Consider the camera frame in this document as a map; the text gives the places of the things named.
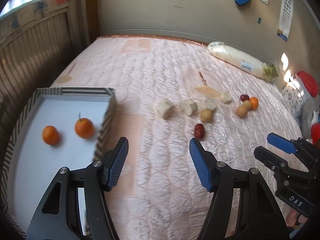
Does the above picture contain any person's hand under gripper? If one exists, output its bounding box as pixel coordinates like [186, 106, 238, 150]
[285, 208, 308, 227]

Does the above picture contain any floral fabric pillow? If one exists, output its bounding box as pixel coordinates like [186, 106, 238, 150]
[281, 85, 305, 127]

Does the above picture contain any small orange far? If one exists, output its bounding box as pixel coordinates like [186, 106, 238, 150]
[249, 97, 259, 110]

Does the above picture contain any tan round fruit front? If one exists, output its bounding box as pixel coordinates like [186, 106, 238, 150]
[236, 105, 248, 119]

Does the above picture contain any tan round fruit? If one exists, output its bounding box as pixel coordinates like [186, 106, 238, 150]
[242, 100, 252, 111]
[200, 108, 213, 123]
[236, 105, 248, 119]

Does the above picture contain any tan round fruit back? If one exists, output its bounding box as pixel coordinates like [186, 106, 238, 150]
[242, 100, 252, 111]

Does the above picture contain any red and white cap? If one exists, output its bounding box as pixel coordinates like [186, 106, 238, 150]
[292, 71, 319, 98]

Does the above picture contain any dark red apple far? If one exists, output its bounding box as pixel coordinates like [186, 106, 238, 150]
[240, 94, 249, 102]

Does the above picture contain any dark red apple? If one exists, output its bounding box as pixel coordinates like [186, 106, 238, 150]
[194, 124, 205, 140]
[240, 94, 249, 102]

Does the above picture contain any green plant bundle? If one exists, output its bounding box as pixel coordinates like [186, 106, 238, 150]
[261, 64, 279, 83]

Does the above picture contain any white bread chunk far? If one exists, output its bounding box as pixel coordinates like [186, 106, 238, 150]
[220, 91, 232, 104]

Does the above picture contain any white bread chunk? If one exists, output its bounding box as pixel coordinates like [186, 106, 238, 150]
[203, 97, 217, 111]
[180, 99, 197, 116]
[220, 91, 232, 104]
[156, 98, 175, 120]

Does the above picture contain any orange in tray left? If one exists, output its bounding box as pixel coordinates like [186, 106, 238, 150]
[42, 126, 60, 146]

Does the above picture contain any dark red apple near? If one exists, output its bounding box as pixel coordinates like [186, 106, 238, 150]
[194, 124, 205, 140]

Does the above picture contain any tan round fruit near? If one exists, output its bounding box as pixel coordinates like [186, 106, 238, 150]
[200, 108, 213, 123]

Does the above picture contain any white bread chunk right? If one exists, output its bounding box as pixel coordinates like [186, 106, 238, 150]
[203, 97, 217, 111]

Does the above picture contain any striped white tray box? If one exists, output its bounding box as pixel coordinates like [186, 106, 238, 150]
[1, 87, 116, 237]

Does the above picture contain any orange with stem in tray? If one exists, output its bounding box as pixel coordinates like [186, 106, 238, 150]
[74, 113, 95, 139]

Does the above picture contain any white plastic wrapped pillow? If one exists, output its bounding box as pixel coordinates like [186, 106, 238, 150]
[207, 42, 266, 79]

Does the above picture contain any white bread chunk middle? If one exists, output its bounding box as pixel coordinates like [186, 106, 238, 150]
[180, 99, 197, 116]

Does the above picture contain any white bread chunk left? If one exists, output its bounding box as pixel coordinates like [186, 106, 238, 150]
[156, 98, 175, 120]

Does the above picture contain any pink quilted bed cover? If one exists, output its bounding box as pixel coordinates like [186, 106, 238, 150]
[53, 37, 302, 239]

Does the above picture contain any white wall poster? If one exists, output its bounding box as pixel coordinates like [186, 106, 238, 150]
[277, 0, 294, 42]

